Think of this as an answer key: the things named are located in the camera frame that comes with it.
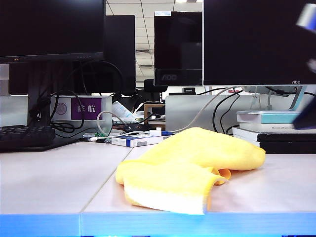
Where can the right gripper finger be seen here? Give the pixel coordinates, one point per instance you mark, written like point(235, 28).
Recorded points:
point(307, 118)

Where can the yellow rag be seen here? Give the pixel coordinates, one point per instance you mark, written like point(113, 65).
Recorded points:
point(185, 160)

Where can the silver monitor stand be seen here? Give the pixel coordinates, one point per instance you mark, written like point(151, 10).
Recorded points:
point(297, 98)

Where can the white book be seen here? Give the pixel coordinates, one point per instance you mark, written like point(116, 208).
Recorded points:
point(266, 128)

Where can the large white-framed AOC monitor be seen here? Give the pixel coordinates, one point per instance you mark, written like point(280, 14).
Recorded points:
point(251, 37)

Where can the grey partition panel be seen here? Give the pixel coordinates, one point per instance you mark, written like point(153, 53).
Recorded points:
point(179, 111)

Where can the blue VGA plug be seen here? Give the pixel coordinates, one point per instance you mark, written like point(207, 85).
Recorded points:
point(167, 133)

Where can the white adapter block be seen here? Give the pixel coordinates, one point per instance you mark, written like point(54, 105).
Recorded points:
point(155, 132)

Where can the black AOC monitor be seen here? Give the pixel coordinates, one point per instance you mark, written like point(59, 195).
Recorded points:
point(176, 37)

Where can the black office chair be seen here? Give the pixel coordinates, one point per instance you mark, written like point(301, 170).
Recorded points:
point(149, 86)

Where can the blue and white box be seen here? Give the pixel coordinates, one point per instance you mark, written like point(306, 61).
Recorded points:
point(128, 142)

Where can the white paper booklet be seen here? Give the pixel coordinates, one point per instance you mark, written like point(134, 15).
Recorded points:
point(121, 108)

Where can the green circuit board adapter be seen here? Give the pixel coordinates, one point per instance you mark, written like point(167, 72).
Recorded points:
point(99, 134)

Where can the purple name sign holder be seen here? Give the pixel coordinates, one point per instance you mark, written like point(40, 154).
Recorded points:
point(85, 108)

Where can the black monitor stand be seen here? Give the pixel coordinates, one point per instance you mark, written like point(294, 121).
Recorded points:
point(38, 86)

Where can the black monitor with button row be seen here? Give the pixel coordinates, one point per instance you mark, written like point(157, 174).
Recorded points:
point(49, 24)

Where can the black keyboard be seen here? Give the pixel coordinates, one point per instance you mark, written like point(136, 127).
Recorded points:
point(24, 135)

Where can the frosted glass partition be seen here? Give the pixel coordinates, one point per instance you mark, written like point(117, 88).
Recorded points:
point(12, 111)

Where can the wooden frame box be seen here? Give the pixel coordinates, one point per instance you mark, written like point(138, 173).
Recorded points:
point(145, 113)

